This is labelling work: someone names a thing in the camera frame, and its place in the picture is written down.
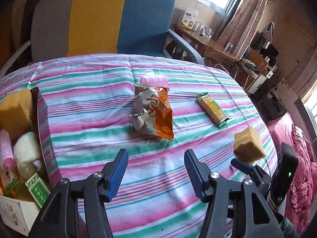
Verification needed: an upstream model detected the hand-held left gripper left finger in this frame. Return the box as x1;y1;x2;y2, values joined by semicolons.
28;149;129;238

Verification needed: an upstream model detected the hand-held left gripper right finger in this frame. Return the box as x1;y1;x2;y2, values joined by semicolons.
184;149;285;238

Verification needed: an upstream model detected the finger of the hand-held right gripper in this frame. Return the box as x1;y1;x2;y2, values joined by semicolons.
230;158;271;199

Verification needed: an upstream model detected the small yellow sponge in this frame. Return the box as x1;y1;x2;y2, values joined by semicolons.
234;126;266;165

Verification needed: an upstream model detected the green cracker packet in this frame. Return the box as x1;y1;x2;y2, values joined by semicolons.
196;92;228;129

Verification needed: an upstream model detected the silver orange snack bag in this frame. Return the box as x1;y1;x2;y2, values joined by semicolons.
130;86;174;141

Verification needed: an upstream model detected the green white small box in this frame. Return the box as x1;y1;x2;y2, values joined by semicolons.
25;173;51;207

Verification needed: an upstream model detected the gold tin container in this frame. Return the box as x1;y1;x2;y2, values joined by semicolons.
0;87;63;238

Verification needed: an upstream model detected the white cloth roll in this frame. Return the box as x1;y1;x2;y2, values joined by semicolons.
13;131;43;179

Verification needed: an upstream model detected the pink ribbed bottle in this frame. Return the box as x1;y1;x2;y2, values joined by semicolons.
139;69;169;88

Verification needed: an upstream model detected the white printed cardboard box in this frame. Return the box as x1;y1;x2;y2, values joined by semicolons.
0;195;42;236

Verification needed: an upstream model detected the pink hair roller pack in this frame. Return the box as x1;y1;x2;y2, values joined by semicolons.
0;129;16;168

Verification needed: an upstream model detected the large yellow sponge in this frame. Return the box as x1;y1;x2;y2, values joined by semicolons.
0;88;34;139

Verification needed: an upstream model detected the pink blanket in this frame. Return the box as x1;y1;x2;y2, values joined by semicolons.
267;111;317;236

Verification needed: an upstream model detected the pink green striped tablecloth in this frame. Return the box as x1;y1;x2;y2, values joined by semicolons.
0;53;279;238

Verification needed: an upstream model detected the green white cloth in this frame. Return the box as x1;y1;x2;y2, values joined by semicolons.
241;58;258;72

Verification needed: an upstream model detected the black appliance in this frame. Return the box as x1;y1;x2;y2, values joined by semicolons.
254;23;280;66

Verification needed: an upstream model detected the wooden desk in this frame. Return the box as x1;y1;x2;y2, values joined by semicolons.
176;25;248;62

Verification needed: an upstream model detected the floral curtain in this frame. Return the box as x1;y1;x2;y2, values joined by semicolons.
218;0;270;60

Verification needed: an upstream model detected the row of clear glass cups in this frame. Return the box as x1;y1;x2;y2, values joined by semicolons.
193;21;214;38

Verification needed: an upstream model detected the grey yellow blue chair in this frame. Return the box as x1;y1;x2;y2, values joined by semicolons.
0;0;206;77

